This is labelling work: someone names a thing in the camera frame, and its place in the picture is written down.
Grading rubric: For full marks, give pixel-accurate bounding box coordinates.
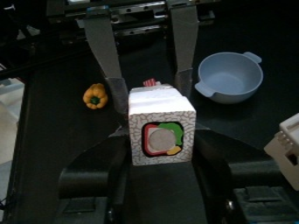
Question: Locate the yellow toy bell pepper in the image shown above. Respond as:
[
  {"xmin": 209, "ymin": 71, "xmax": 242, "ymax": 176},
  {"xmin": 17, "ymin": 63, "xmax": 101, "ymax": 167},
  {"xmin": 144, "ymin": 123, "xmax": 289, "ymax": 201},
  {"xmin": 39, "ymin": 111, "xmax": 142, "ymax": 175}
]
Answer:
[{"xmin": 81, "ymin": 82, "xmax": 107, "ymax": 110}]

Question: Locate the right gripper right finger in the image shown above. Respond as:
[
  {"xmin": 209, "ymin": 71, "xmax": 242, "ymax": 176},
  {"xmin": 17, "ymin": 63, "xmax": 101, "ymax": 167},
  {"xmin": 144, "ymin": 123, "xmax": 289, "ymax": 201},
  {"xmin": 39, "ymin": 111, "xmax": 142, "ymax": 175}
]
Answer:
[{"xmin": 190, "ymin": 122, "xmax": 284, "ymax": 224}]

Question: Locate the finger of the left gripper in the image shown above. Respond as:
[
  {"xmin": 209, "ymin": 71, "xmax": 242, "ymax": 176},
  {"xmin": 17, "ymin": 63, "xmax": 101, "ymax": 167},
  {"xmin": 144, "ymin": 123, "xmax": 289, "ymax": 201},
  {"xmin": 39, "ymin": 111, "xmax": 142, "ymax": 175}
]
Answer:
[
  {"xmin": 81, "ymin": 7, "xmax": 130, "ymax": 116},
  {"xmin": 165, "ymin": 0, "xmax": 201, "ymax": 100}
]

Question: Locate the white toy sushi roll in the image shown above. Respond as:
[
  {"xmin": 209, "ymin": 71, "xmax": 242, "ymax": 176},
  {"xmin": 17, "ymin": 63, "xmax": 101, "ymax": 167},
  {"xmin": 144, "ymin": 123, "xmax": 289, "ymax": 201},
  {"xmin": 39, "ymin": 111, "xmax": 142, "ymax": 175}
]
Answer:
[{"xmin": 126, "ymin": 83, "xmax": 197, "ymax": 166}]

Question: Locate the grey bowl with handles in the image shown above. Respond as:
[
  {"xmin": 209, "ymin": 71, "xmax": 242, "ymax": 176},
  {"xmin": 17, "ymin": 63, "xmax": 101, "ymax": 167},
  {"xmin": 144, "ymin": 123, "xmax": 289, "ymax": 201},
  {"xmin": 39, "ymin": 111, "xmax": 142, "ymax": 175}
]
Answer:
[{"xmin": 193, "ymin": 51, "xmax": 265, "ymax": 105}]

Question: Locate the red white striped toy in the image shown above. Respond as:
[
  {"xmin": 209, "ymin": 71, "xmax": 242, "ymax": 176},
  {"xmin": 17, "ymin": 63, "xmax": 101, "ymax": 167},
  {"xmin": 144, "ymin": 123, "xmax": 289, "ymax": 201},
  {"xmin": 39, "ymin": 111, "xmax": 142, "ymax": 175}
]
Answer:
[{"xmin": 142, "ymin": 78, "xmax": 162, "ymax": 88}]

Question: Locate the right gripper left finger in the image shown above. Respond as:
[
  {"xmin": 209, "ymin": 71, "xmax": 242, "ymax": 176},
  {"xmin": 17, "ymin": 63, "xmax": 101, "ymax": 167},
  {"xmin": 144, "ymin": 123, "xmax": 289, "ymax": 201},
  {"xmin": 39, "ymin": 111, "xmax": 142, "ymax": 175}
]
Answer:
[{"xmin": 57, "ymin": 125, "xmax": 132, "ymax": 224}]

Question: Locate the white toy knife block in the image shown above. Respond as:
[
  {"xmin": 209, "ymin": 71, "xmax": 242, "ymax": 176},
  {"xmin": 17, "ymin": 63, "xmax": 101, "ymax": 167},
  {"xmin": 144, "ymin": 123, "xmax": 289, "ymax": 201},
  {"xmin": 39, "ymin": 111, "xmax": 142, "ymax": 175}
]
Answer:
[{"xmin": 262, "ymin": 113, "xmax": 299, "ymax": 192}]

